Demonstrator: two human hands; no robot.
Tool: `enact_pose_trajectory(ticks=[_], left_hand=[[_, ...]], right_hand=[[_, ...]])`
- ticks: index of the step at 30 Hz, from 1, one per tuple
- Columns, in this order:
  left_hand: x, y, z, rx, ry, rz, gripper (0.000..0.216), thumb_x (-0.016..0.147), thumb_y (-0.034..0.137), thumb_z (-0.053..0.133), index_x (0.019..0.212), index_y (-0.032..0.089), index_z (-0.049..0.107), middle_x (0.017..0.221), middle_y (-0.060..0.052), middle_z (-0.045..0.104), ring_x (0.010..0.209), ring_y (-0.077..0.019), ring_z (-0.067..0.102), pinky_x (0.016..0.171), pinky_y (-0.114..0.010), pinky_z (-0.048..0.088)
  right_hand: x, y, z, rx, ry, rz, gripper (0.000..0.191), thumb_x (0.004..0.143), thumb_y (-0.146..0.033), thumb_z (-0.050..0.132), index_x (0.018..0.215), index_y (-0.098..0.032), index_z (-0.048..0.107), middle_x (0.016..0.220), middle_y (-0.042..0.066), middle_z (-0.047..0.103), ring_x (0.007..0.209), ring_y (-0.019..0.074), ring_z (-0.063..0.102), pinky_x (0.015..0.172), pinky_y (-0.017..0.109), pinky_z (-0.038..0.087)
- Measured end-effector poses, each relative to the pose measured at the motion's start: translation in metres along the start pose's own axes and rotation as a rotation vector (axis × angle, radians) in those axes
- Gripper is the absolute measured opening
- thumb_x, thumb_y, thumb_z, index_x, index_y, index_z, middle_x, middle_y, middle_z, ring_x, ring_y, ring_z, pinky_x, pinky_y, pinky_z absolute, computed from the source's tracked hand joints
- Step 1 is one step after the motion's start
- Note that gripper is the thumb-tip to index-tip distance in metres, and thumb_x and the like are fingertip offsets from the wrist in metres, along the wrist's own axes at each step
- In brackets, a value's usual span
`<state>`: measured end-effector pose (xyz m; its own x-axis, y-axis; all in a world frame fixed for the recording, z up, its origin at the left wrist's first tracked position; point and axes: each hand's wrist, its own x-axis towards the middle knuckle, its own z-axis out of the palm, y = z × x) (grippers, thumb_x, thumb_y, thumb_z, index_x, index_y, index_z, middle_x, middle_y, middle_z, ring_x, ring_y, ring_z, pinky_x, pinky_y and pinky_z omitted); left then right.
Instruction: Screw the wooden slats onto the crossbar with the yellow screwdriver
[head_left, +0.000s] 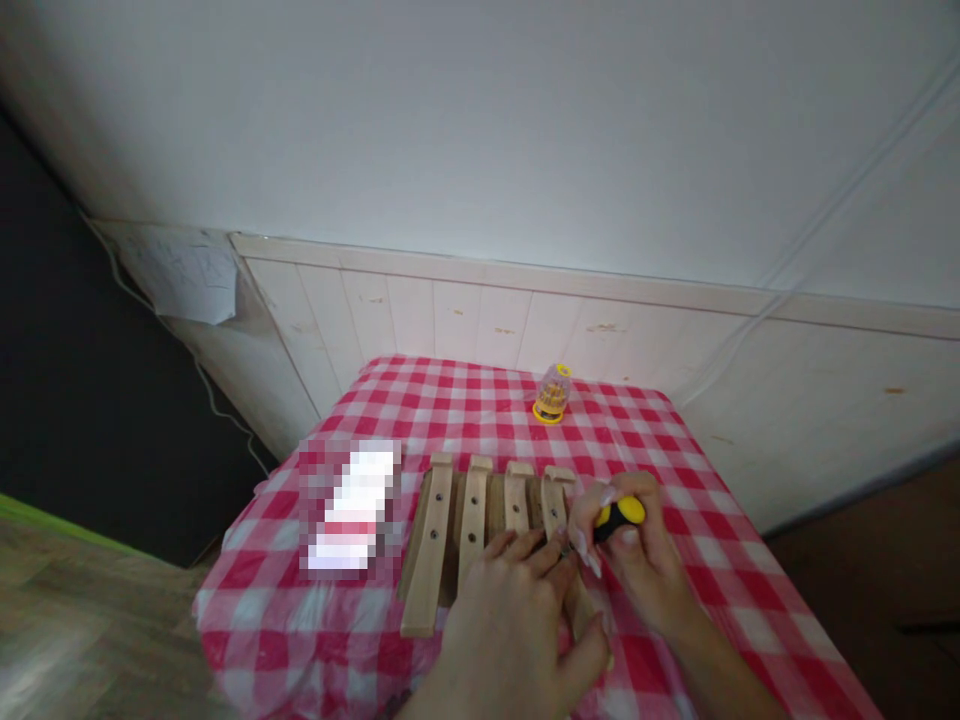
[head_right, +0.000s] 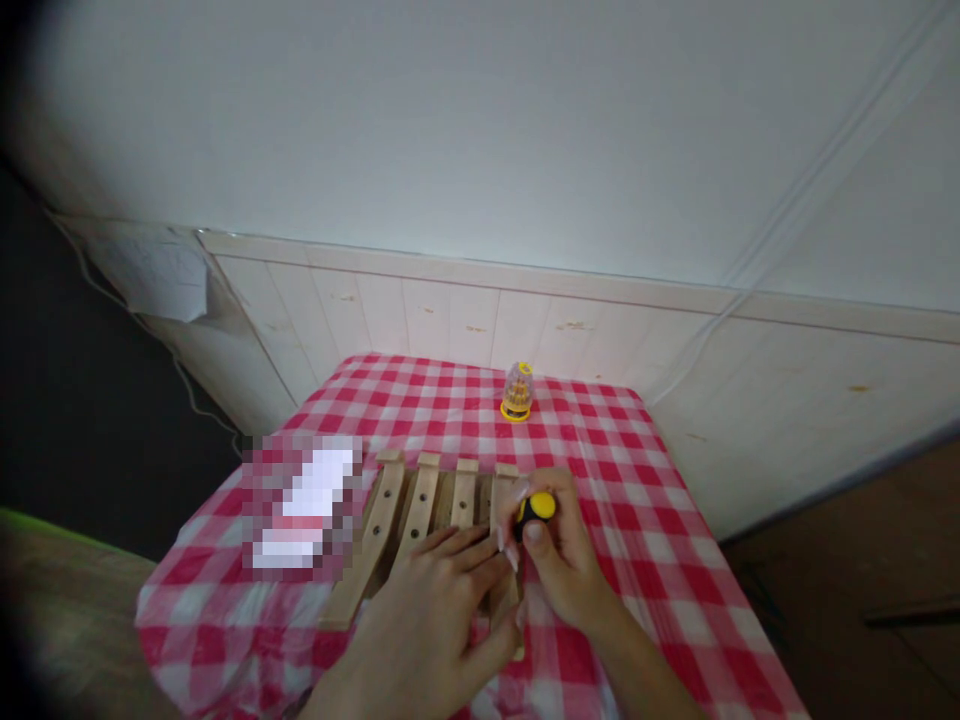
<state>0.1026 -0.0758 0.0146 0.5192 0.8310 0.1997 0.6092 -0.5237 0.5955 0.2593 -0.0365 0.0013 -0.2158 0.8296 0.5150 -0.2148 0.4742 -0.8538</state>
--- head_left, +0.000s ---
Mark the wooden slatted rack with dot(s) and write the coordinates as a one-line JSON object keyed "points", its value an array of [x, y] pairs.
{"points": [[431, 547]]}

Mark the white paper sheet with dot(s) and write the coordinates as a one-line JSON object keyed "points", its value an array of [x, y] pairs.
{"points": [[184, 274]]}

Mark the red white checked tablecloth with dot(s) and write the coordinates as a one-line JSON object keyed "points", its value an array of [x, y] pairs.
{"points": [[337, 645]]}

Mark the black panel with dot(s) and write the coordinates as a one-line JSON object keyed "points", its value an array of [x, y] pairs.
{"points": [[82, 375]]}

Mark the person's right hand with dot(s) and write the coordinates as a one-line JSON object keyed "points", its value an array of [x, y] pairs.
{"points": [[645, 570]]}

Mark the yellow screwdriver bit holder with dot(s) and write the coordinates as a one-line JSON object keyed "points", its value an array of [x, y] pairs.
{"points": [[553, 394]]}

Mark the person's left hand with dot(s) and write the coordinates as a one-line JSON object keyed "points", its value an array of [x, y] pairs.
{"points": [[510, 622]]}

